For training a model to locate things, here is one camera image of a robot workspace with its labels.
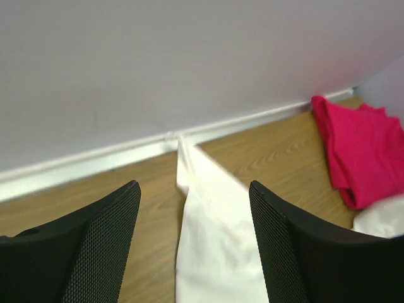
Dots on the aluminium table edge rail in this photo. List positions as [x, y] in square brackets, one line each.
[45, 175]

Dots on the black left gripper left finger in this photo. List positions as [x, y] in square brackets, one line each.
[80, 257]

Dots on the folded magenta t-shirt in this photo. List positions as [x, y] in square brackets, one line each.
[364, 148]

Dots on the white printed t-shirt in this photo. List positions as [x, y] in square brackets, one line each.
[218, 257]

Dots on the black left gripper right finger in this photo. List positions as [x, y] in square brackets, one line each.
[307, 259]

